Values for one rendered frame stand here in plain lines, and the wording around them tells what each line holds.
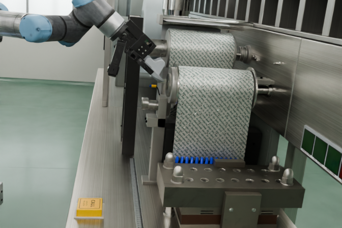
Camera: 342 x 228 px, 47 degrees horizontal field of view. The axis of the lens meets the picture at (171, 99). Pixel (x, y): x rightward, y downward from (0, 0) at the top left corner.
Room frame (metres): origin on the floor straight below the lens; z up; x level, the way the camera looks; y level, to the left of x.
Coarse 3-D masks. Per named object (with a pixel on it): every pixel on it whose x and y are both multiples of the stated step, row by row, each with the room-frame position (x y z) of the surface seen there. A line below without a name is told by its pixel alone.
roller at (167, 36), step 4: (168, 32) 1.43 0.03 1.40; (168, 36) 1.42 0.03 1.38; (168, 40) 1.41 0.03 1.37; (168, 44) 1.40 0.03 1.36; (236, 44) 1.44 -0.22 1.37; (168, 48) 1.39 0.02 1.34; (236, 48) 1.43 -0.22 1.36; (168, 52) 1.39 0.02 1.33; (168, 56) 1.39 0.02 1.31; (164, 60) 1.47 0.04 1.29; (168, 60) 1.40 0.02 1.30; (168, 64) 1.41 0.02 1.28
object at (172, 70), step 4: (172, 68) 1.20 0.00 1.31; (168, 72) 1.24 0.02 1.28; (172, 72) 1.18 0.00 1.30; (176, 72) 1.18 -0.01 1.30; (172, 76) 1.17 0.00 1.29; (176, 76) 1.17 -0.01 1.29; (172, 80) 1.16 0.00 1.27; (176, 80) 1.16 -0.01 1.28; (172, 84) 1.15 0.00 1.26; (176, 84) 1.15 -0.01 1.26; (172, 88) 1.15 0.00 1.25; (176, 88) 1.15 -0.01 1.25; (172, 92) 1.15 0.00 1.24; (172, 96) 1.16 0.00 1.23; (168, 100) 1.19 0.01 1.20; (172, 100) 1.17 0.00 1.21
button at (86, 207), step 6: (78, 198) 1.04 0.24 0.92; (84, 198) 1.04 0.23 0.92; (90, 198) 1.04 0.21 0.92; (96, 198) 1.04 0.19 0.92; (78, 204) 1.00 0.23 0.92; (84, 204) 1.00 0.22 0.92; (90, 204) 1.01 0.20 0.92; (96, 204) 1.01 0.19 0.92; (78, 210) 0.97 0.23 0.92; (84, 210) 0.98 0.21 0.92; (90, 210) 0.98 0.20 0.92; (96, 210) 0.98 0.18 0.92; (78, 216) 0.97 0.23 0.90; (84, 216) 0.98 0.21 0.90; (90, 216) 0.98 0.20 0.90; (96, 216) 0.98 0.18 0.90
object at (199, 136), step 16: (176, 128) 1.15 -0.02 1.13; (192, 128) 1.16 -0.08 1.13; (208, 128) 1.17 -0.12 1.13; (224, 128) 1.17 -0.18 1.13; (240, 128) 1.18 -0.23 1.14; (176, 144) 1.15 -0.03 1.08; (192, 144) 1.16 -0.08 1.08; (208, 144) 1.17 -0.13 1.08; (224, 144) 1.18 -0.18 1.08; (240, 144) 1.18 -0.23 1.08
